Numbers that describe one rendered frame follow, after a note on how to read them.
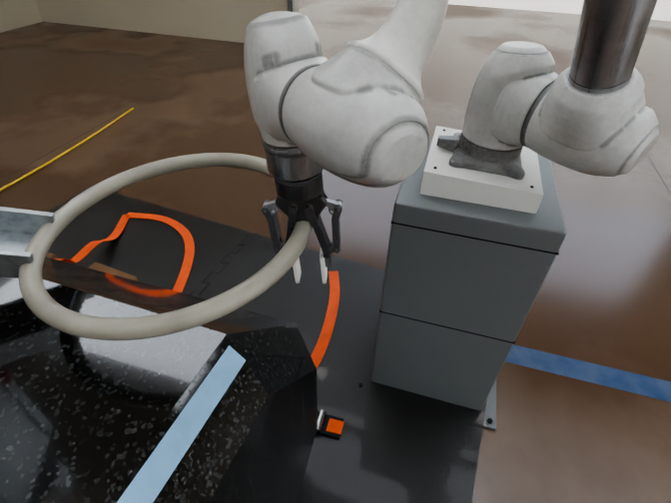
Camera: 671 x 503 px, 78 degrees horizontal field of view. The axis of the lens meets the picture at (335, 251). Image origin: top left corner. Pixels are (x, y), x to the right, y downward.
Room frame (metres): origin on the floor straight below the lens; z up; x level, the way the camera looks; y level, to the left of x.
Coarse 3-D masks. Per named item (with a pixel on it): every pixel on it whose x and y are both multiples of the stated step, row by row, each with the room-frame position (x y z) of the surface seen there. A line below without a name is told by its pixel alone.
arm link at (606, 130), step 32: (608, 0) 0.72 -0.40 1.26; (640, 0) 0.71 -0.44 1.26; (608, 32) 0.73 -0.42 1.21; (640, 32) 0.73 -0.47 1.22; (576, 64) 0.78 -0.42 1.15; (608, 64) 0.74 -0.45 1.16; (544, 96) 0.87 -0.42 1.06; (576, 96) 0.77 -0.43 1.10; (608, 96) 0.75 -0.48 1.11; (640, 96) 0.75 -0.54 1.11; (544, 128) 0.82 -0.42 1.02; (576, 128) 0.76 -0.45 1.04; (608, 128) 0.74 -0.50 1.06; (640, 128) 0.73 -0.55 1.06; (576, 160) 0.76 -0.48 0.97; (608, 160) 0.73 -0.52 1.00; (640, 160) 0.76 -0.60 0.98
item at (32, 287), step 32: (160, 160) 0.79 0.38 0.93; (192, 160) 0.80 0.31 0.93; (224, 160) 0.79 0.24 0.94; (256, 160) 0.77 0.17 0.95; (96, 192) 0.69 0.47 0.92; (64, 224) 0.60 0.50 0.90; (288, 256) 0.47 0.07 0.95; (32, 288) 0.42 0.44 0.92; (256, 288) 0.41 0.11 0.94; (64, 320) 0.36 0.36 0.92; (96, 320) 0.36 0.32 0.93; (128, 320) 0.35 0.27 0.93; (160, 320) 0.35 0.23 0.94; (192, 320) 0.36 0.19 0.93
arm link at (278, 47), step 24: (264, 24) 0.53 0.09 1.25; (288, 24) 0.53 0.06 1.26; (312, 24) 0.57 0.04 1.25; (264, 48) 0.52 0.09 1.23; (288, 48) 0.52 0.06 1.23; (312, 48) 0.54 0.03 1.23; (264, 72) 0.51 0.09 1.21; (288, 72) 0.50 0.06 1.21; (264, 96) 0.50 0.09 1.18; (264, 120) 0.51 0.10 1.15; (288, 144) 0.52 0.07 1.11
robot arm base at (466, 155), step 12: (444, 144) 1.01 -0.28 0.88; (456, 144) 0.99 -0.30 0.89; (468, 144) 0.96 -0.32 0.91; (456, 156) 0.95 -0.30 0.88; (468, 156) 0.94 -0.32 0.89; (480, 156) 0.93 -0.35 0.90; (492, 156) 0.92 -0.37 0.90; (504, 156) 0.92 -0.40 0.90; (516, 156) 0.93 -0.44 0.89; (468, 168) 0.92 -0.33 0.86; (480, 168) 0.92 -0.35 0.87; (492, 168) 0.91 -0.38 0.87; (504, 168) 0.91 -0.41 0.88; (516, 168) 0.91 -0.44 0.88
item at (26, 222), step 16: (0, 208) 0.58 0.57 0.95; (0, 224) 0.57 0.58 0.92; (16, 224) 0.57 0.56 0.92; (32, 224) 0.58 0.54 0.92; (0, 240) 0.54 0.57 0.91; (16, 240) 0.55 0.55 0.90; (0, 256) 0.47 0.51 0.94; (16, 256) 0.48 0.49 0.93; (32, 256) 0.49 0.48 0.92; (0, 272) 0.47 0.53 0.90; (16, 272) 0.47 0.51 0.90
